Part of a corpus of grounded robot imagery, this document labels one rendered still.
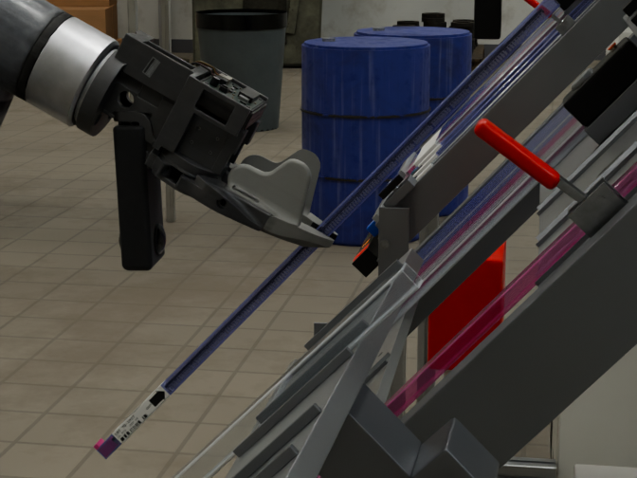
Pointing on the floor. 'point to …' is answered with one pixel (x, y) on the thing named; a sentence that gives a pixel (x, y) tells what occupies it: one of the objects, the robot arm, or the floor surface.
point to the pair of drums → (373, 107)
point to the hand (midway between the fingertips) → (314, 240)
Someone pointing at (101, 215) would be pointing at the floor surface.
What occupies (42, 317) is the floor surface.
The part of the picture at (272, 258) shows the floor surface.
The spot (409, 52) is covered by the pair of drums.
